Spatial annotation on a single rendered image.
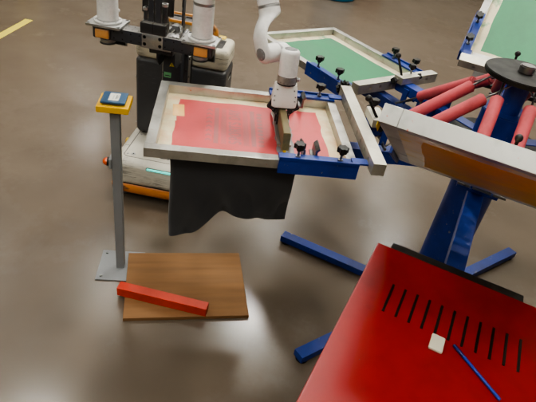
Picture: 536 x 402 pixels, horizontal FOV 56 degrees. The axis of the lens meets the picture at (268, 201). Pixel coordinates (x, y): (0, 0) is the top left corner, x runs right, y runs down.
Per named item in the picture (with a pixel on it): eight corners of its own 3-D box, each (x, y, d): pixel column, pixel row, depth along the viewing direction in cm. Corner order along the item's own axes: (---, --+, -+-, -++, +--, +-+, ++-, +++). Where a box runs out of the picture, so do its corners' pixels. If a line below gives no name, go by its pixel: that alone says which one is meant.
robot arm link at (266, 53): (269, 6, 199) (277, 61, 205) (244, 9, 191) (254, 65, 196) (284, 2, 193) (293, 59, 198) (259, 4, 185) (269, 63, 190)
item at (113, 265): (94, 280, 256) (80, 108, 200) (103, 250, 274) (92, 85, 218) (139, 282, 259) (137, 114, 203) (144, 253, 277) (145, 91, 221)
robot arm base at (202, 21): (193, 29, 239) (195, -4, 230) (219, 35, 239) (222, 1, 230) (184, 40, 227) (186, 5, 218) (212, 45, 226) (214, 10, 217)
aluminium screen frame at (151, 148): (143, 156, 180) (143, 147, 178) (161, 88, 227) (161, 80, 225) (356, 175, 190) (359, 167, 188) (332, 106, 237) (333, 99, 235)
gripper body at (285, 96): (298, 77, 202) (294, 104, 208) (273, 75, 201) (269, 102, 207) (301, 84, 196) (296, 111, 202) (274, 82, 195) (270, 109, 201)
